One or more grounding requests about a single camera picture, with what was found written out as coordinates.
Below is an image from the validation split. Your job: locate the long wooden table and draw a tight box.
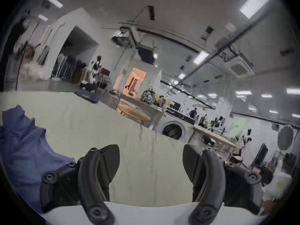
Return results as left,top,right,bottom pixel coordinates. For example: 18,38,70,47
187,125,240,161

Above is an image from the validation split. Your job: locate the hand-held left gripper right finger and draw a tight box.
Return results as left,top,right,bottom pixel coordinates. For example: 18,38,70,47
182,144,263,225

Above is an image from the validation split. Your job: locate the bed with pale green sheet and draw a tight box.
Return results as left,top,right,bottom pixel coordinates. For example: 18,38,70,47
0,92,237,208

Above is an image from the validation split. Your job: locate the camouflage backpack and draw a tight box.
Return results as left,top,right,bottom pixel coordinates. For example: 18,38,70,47
140,86,155,104

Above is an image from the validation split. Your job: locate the dark blue cloth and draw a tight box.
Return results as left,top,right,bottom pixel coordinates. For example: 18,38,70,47
75,90,100,103

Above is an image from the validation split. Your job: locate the dark blue shirt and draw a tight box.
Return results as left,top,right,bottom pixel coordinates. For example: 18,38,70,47
0,105,76,214

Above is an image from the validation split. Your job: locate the white humanoid robot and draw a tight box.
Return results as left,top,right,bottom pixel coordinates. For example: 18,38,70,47
85,56,103,85

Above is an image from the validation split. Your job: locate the round wooden table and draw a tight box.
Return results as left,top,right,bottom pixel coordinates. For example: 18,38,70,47
117,103,151,127

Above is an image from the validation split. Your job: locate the white washing machine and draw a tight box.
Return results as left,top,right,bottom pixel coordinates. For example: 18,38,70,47
156,116,195,143

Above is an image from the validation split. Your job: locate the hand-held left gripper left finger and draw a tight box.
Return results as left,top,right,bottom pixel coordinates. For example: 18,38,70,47
40,144,120,225

